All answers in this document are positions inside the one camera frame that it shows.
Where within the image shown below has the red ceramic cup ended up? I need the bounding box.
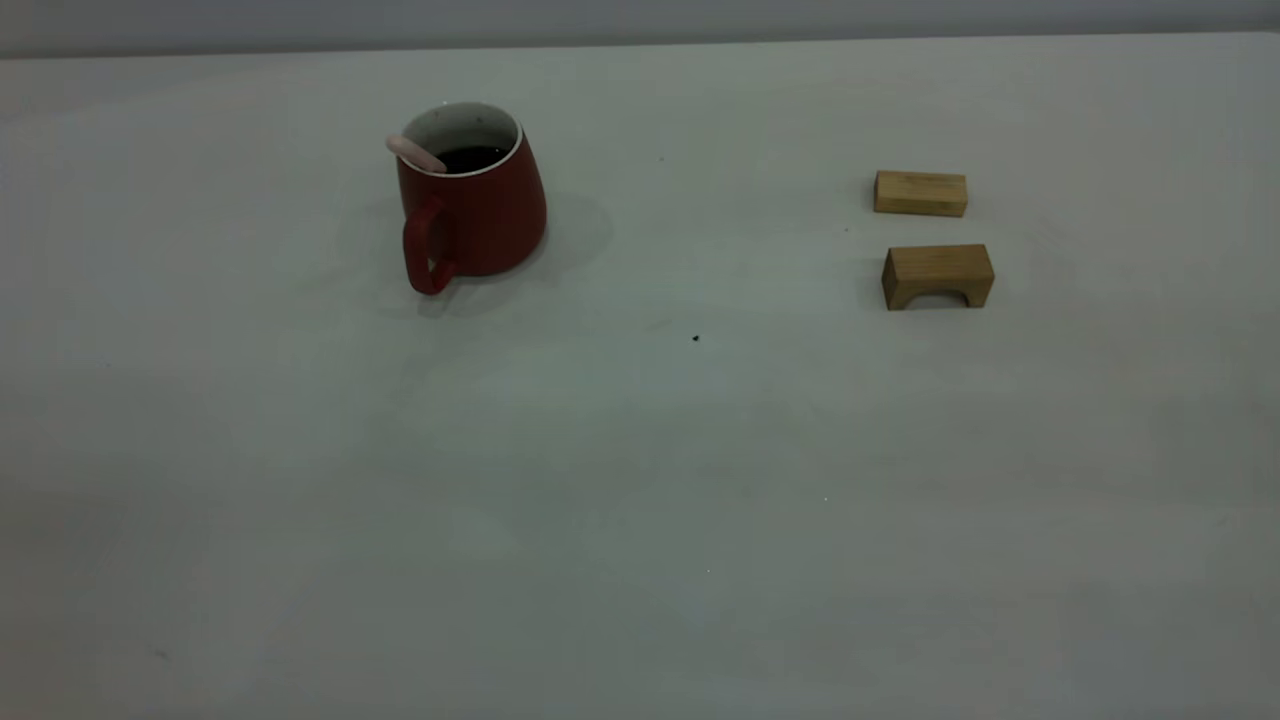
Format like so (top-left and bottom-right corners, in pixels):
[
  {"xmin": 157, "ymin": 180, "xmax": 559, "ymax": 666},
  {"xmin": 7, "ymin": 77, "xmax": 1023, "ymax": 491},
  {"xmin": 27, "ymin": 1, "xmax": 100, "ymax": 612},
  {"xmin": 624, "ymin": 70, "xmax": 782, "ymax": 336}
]
[{"xmin": 389, "ymin": 101, "xmax": 549, "ymax": 296}]

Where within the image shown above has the pink handled metal spoon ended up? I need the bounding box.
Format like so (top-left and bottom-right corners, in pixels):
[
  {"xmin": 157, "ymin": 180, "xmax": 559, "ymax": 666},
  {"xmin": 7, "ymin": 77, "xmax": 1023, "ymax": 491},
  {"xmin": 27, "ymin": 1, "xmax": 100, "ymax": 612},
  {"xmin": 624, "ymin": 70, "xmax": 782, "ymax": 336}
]
[{"xmin": 386, "ymin": 135, "xmax": 448, "ymax": 175}]

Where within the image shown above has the arched wooden block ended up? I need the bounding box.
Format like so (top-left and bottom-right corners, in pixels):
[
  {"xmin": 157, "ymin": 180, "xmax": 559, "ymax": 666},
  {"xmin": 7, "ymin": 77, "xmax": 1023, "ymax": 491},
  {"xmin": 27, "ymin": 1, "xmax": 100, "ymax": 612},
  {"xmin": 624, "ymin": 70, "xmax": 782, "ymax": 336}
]
[{"xmin": 881, "ymin": 243, "xmax": 996, "ymax": 311}]

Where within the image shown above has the flat rectangular wooden block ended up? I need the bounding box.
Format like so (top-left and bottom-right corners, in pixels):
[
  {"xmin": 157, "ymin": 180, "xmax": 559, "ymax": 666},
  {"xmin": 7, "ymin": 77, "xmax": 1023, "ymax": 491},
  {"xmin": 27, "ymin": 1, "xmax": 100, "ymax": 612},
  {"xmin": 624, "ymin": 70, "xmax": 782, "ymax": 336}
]
[{"xmin": 874, "ymin": 169, "xmax": 969, "ymax": 218}]

